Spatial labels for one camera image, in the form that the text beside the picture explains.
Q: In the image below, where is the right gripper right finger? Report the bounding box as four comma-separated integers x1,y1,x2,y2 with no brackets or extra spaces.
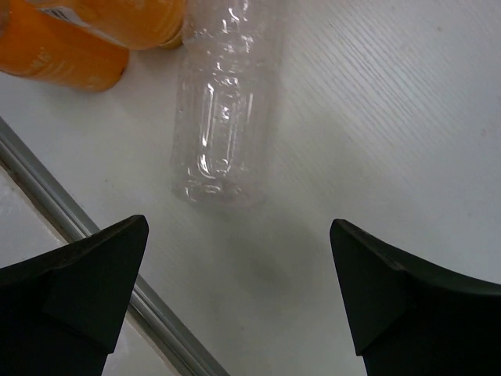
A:
330,219,500,375

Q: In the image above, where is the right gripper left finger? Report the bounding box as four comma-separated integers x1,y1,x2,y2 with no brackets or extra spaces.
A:
1,215,149,375

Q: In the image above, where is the orange bottle front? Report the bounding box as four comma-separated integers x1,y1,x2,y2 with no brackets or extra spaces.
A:
1,1,129,92

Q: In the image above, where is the orange bottle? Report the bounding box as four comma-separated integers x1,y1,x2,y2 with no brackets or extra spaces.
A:
1,1,129,92
58,0,189,51

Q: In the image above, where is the clear unlabelled plastic bottle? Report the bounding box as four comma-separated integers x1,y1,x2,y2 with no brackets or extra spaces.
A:
171,1,287,207

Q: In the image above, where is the orange bottle rear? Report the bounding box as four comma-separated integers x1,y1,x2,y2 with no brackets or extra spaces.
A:
58,0,189,51

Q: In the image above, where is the aluminium table edge rail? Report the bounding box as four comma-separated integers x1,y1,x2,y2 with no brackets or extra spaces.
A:
1,123,225,375

